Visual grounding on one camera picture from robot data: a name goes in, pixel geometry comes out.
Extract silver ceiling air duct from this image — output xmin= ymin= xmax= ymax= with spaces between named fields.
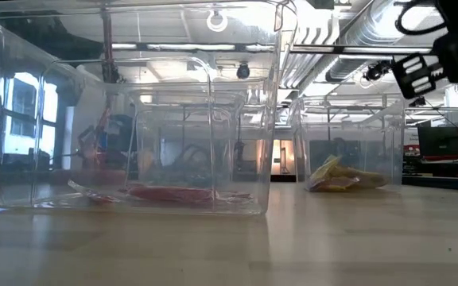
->
xmin=298 ymin=0 xmax=444 ymax=92

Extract black wall monitor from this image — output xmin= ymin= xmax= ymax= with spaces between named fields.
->
xmin=417 ymin=126 xmax=458 ymax=160

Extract white ceiling ring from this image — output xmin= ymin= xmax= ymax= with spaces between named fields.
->
xmin=206 ymin=10 xmax=229 ymax=33

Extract black ceiling camera dome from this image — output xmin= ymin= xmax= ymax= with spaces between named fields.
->
xmin=235 ymin=62 xmax=252 ymax=80

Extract black aluminium table frame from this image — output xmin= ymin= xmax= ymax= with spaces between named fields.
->
xmin=402 ymin=174 xmax=458 ymax=191

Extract clear plastic bin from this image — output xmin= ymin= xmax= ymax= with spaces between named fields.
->
xmin=127 ymin=90 xmax=248 ymax=187
xmin=288 ymin=94 xmax=407 ymax=191
xmin=0 ymin=0 xmax=298 ymax=217

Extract large paned window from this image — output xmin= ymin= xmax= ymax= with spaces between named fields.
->
xmin=0 ymin=71 xmax=60 ymax=168

